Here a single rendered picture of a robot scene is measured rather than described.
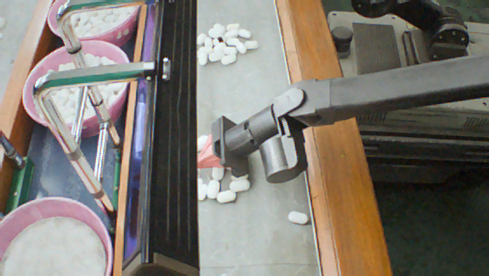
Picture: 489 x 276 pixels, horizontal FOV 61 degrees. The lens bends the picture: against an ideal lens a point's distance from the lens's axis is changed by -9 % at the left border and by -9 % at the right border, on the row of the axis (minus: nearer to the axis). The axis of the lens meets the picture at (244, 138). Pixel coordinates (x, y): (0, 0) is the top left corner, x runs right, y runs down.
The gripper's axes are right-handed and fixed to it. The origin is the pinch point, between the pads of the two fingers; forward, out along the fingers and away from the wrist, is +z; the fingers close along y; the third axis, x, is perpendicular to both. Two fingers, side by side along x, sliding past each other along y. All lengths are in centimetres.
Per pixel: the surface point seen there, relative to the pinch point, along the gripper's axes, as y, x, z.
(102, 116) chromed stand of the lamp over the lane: -4.9, -18.8, 6.3
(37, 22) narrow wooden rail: -49, -29, 35
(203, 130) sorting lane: -9.6, 1.9, 0.9
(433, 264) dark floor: 0, 105, -9
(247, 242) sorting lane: 15.7, 6.6, -4.9
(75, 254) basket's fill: 16.1, -12.8, 20.6
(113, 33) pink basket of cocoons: -42.5, -13.3, 18.3
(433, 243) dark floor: -8, 106, -10
